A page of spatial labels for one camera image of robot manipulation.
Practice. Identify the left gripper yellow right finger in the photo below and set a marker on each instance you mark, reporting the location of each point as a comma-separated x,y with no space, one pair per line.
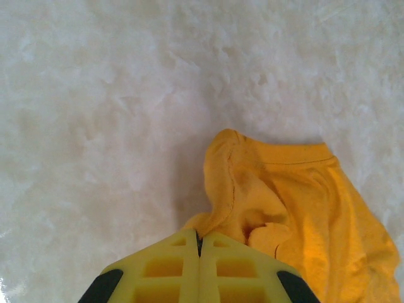
240,271

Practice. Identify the orange t-shirt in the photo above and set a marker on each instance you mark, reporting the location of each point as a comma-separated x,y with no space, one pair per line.
315,205

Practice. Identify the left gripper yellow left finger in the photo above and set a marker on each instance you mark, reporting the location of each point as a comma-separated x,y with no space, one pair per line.
164,268

